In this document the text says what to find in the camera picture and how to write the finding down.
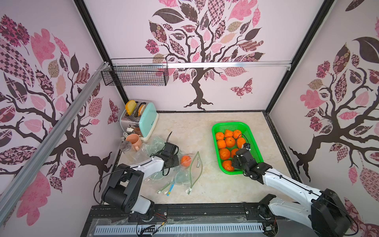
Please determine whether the orange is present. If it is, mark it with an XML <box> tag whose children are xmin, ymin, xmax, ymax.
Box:
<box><xmin>231</xmin><ymin>148</ymin><xmax>239</xmax><ymax>158</ymax></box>
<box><xmin>225</xmin><ymin>137</ymin><xmax>235</xmax><ymax>148</ymax></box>
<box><xmin>215</xmin><ymin>132</ymin><xmax>225</xmax><ymax>141</ymax></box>
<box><xmin>224</xmin><ymin>129</ymin><xmax>234</xmax><ymax>138</ymax></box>
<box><xmin>217</xmin><ymin>139</ymin><xmax>227</xmax><ymax>149</ymax></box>
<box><xmin>219</xmin><ymin>148</ymin><xmax>231</xmax><ymax>161</ymax></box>
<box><xmin>233</xmin><ymin>129</ymin><xmax>242</xmax><ymax>140</ymax></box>
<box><xmin>236</xmin><ymin>137</ymin><xmax>246</xmax><ymax>149</ymax></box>
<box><xmin>222</xmin><ymin>160</ymin><xmax>235</xmax><ymax>172</ymax></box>

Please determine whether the green plastic basket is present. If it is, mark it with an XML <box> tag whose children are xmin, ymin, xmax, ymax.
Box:
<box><xmin>212</xmin><ymin>122</ymin><xmax>264</xmax><ymax>175</ymax></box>

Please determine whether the green-zip bag of oranges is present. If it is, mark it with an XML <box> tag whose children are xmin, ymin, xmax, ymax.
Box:
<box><xmin>136</xmin><ymin>133</ymin><xmax>180</xmax><ymax>180</ymax></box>

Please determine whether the blue-zip clear bag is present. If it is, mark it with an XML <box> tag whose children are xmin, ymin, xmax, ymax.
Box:
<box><xmin>166</xmin><ymin>182</ymin><xmax>175</xmax><ymax>196</ymax></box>

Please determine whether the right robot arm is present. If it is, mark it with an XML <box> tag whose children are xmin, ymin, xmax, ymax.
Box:
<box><xmin>232</xmin><ymin>143</ymin><xmax>357</xmax><ymax>237</ymax></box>

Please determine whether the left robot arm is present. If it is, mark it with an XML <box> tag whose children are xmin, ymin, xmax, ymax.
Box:
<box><xmin>101</xmin><ymin>142</ymin><xmax>180</xmax><ymax>218</ymax></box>

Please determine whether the pink ceramic mug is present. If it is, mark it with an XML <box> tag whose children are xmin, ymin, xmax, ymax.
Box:
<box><xmin>125</xmin><ymin>134</ymin><xmax>143</xmax><ymax>151</ymax></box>

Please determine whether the mint green toaster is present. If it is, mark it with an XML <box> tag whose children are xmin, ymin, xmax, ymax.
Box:
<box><xmin>120</xmin><ymin>100</ymin><xmax>159</xmax><ymax>142</ymax></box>

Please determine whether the clear glass cup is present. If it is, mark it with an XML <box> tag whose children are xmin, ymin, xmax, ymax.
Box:
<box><xmin>119</xmin><ymin>141</ymin><xmax>132</xmax><ymax>153</ymax></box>

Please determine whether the yellow toast slice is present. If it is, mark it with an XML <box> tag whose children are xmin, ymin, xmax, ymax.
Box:
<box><xmin>125</xmin><ymin>100</ymin><xmax>137</xmax><ymax>116</ymax></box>

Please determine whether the white cable duct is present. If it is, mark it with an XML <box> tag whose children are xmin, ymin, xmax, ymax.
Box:
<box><xmin>93</xmin><ymin>223</ymin><xmax>265</xmax><ymax>237</ymax></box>

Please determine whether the black wire wall basket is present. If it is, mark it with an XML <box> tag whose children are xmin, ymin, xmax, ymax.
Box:
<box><xmin>101</xmin><ymin>56</ymin><xmax>169</xmax><ymax>87</ymax></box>

